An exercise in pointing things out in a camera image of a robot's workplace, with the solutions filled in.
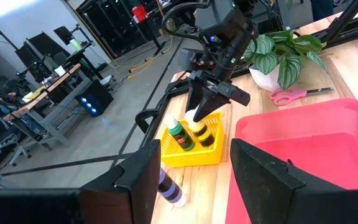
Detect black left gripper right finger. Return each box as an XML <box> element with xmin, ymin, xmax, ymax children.
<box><xmin>230</xmin><ymin>138</ymin><xmax>306</xmax><ymax>224</ymax></box>

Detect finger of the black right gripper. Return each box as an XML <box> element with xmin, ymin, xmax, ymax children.
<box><xmin>185</xmin><ymin>79</ymin><xmax>203</xmax><ymax>113</ymax></box>
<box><xmin>193</xmin><ymin>90</ymin><xmax>231</xmax><ymax>123</ymax></box>

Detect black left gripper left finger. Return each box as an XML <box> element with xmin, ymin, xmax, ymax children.
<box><xmin>79</xmin><ymin>139</ymin><xmax>162</xmax><ymax>224</ymax></box>

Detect yellow paint bottle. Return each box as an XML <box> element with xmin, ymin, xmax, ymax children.
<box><xmin>184</xmin><ymin>108</ymin><xmax>216</xmax><ymax>149</ymax></box>

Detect green paint bottle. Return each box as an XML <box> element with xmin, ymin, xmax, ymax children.
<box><xmin>163</xmin><ymin>114</ymin><xmax>196</xmax><ymax>152</ymax></box>

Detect purple paint bottle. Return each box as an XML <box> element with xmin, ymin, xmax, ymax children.
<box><xmin>157</xmin><ymin>167</ymin><xmax>188</xmax><ymax>208</ymax></box>

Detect pink scissors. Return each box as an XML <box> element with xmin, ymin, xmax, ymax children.
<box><xmin>269</xmin><ymin>86</ymin><xmax>334</xmax><ymax>106</ymax></box>

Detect yellow plastic basket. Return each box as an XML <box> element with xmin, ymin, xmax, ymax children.
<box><xmin>160</xmin><ymin>111</ymin><xmax>225</xmax><ymax>168</ymax></box>

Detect potted plant with striped leaves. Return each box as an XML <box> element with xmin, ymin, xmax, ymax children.
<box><xmin>242</xmin><ymin>29</ymin><xmax>329</xmax><ymax>93</ymax></box>

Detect pink translucent plastic bin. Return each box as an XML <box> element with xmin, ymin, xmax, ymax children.
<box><xmin>225</xmin><ymin>98</ymin><xmax>358</xmax><ymax>224</ymax></box>

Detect red box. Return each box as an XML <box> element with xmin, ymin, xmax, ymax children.
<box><xmin>131</xmin><ymin>4</ymin><xmax>149</xmax><ymax>23</ymax></box>

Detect black computer tower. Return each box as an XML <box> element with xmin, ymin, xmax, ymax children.
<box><xmin>75</xmin><ymin>79</ymin><xmax>114</xmax><ymax>118</ymax></box>

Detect wooden top desk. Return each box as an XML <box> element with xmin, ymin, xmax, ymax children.
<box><xmin>3</xmin><ymin>63</ymin><xmax>82</xmax><ymax>147</ymax></box>

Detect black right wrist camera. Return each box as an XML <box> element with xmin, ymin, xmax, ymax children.
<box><xmin>218</xmin><ymin>81</ymin><xmax>251</xmax><ymax>106</ymax></box>

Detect yellow floor cable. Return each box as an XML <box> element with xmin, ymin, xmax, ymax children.
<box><xmin>116</xmin><ymin>37</ymin><xmax>173</xmax><ymax>80</ymax></box>

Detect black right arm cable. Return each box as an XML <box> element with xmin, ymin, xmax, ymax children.
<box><xmin>161</xmin><ymin>1</ymin><xmax>213</xmax><ymax>63</ymax></box>

